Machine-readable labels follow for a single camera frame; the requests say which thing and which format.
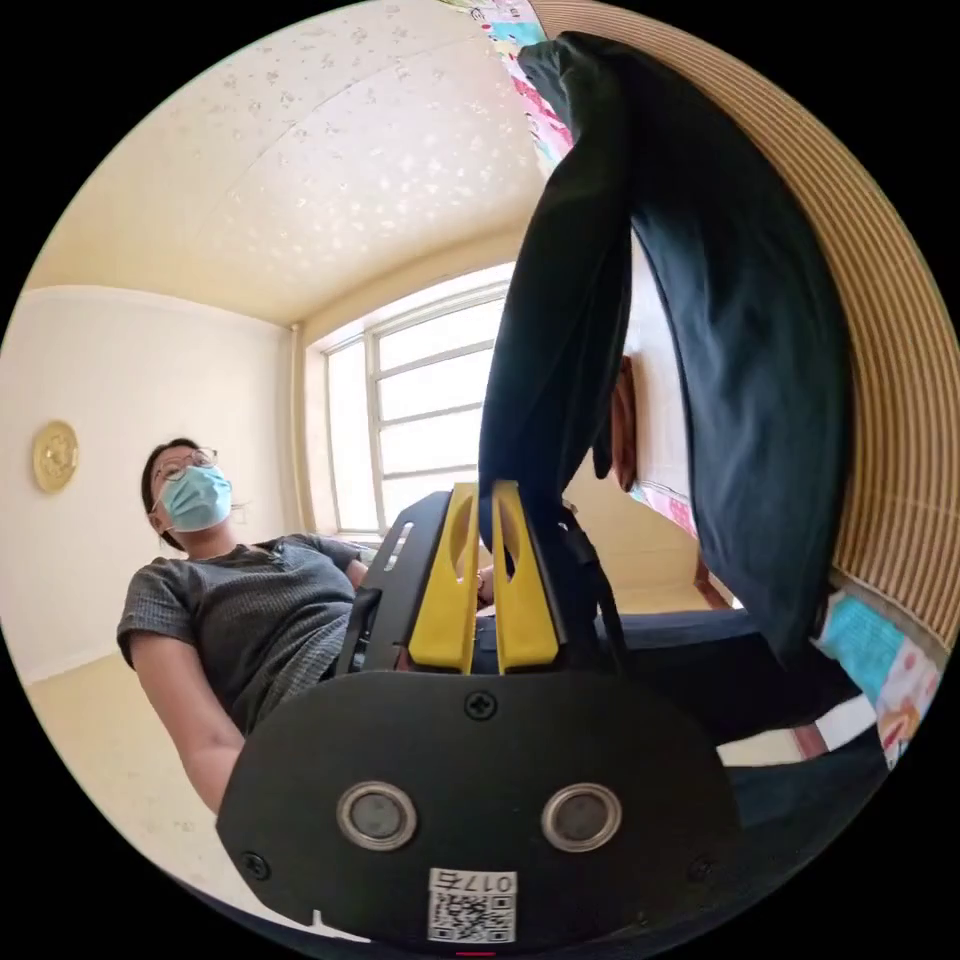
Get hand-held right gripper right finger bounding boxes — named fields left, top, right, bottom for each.
left=491, top=480, right=561, bottom=675

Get black pants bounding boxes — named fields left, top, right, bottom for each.
left=478, top=31, right=894, bottom=826

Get person's right forearm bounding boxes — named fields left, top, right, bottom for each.
left=173, top=701, right=249, bottom=817

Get round gold wall ornament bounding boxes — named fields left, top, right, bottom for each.
left=31, top=419, right=81, bottom=496

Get window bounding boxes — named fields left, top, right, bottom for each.
left=320, top=262, right=520, bottom=535

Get person's body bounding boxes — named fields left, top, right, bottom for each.
left=116, top=438, right=378, bottom=740

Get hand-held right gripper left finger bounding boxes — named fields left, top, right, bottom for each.
left=407, top=482, right=481, bottom=675

